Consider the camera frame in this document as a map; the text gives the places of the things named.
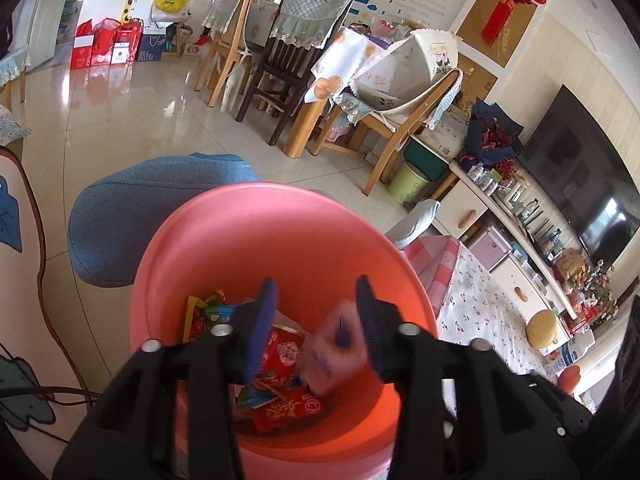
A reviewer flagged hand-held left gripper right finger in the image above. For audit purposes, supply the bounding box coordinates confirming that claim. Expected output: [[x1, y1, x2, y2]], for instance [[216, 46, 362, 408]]
[[355, 275, 573, 480]]

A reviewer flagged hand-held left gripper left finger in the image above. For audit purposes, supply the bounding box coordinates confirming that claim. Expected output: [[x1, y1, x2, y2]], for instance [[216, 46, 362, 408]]
[[52, 277, 279, 480]]

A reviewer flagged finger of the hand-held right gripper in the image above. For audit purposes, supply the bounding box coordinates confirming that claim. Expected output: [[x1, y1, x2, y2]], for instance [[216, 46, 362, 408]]
[[520, 372, 598, 461]]

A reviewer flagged red milk tea packet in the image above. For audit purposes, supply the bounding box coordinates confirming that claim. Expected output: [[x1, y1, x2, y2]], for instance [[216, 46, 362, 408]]
[[260, 327, 307, 391]]

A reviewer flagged crushed white plastic bottle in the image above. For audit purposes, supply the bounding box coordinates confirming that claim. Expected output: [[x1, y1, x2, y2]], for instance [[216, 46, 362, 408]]
[[299, 300, 372, 397]]

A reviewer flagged yellow green snack packet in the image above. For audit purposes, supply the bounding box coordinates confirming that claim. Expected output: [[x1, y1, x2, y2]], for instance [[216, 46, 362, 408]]
[[186, 290, 226, 346]]

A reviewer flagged pink plastic bin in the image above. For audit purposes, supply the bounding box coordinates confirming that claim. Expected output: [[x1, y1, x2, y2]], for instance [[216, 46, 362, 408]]
[[129, 183, 441, 471]]

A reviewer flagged green blue snack packet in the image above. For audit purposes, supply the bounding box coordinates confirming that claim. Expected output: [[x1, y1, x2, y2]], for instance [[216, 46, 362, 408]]
[[235, 385, 282, 412]]

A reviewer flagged red wrapper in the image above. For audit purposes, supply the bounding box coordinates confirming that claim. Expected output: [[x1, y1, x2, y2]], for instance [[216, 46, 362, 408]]
[[252, 391, 331, 435]]

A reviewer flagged red apple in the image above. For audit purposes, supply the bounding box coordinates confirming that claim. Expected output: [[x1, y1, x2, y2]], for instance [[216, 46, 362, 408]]
[[557, 364, 583, 396]]

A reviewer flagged upright white milk bottle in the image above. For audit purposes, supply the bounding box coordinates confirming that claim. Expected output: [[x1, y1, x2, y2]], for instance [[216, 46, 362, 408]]
[[542, 332, 596, 378]]

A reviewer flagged flower arrangement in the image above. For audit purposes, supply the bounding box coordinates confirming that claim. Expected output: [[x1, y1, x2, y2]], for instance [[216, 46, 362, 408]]
[[575, 260, 621, 306]]

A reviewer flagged yellow pear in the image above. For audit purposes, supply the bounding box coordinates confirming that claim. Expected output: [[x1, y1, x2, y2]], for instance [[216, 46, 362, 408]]
[[525, 308, 560, 351]]

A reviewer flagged pink checkered cloth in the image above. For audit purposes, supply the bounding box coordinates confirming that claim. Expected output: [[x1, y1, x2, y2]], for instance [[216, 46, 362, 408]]
[[402, 235, 461, 318]]

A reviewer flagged golden gift bag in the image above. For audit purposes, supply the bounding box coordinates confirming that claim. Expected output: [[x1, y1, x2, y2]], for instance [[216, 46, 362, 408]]
[[552, 249, 586, 281]]

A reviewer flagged pale blue cushion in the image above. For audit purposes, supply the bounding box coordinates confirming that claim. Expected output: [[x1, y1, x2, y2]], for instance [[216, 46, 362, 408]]
[[385, 199, 442, 250]]

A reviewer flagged cherry print tablecloth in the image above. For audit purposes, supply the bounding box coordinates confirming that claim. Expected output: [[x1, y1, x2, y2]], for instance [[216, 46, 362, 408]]
[[435, 240, 596, 411]]

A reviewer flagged pink storage box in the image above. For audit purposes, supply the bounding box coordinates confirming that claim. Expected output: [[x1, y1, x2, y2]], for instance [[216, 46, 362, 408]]
[[465, 225, 513, 271]]

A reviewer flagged light green waste bin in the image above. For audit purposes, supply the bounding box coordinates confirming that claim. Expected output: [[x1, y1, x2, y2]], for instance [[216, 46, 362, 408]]
[[386, 160, 431, 206]]

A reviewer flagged white television cabinet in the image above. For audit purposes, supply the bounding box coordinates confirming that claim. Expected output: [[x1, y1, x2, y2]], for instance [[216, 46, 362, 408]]
[[432, 160, 601, 331]]

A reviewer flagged dark green storage box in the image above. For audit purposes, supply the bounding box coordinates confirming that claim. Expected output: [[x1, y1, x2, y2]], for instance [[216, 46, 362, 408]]
[[402, 138, 451, 181]]

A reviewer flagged black television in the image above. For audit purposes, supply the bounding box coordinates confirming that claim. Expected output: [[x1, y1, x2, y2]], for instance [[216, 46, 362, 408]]
[[517, 85, 633, 268]]

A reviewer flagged blue fabric stool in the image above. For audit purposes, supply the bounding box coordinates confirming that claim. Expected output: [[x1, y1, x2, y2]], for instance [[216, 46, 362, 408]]
[[67, 152, 261, 288]]

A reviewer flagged pack of small bottles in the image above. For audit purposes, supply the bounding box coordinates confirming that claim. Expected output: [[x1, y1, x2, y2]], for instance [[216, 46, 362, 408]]
[[467, 162, 501, 191]]

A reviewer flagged dark wrapped bouquet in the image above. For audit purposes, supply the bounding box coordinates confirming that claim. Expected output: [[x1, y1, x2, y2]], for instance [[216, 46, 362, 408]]
[[457, 100, 526, 176]]

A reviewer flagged wooden chair with cloth cover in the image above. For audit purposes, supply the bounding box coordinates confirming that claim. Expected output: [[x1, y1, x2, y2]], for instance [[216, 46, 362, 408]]
[[312, 30, 463, 196]]

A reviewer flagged cartoon print floor mat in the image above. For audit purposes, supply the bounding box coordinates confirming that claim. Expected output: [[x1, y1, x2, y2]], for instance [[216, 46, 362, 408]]
[[0, 145, 106, 461]]

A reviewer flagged dining table with printed cloth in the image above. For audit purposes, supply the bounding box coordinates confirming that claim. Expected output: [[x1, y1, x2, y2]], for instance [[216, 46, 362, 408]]
[[285, 25, 396, 158]]

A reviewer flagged dark wooden chair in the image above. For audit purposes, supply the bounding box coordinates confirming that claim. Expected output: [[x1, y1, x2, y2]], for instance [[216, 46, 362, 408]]
[[235, 0, 353, 146]]

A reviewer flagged light wooden chair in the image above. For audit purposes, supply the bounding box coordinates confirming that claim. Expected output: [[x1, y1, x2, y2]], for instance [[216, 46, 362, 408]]
[[195, 0, 256, 108]]

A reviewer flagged red white gift box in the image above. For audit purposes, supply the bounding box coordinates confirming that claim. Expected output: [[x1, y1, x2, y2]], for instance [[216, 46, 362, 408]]
[[110, 22, 144, 64]]

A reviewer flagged red gift bag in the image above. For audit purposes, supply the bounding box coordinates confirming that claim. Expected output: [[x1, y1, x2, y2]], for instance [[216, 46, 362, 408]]
[[71, 20, 95, 70]]

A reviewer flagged black cable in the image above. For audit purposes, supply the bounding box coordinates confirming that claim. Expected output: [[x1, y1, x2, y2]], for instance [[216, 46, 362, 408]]
[[0, 384, 101, 407]]

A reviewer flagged gold wall picture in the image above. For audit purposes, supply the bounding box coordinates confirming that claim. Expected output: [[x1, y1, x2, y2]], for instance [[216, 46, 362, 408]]
[[455, 0, 538, 68]]

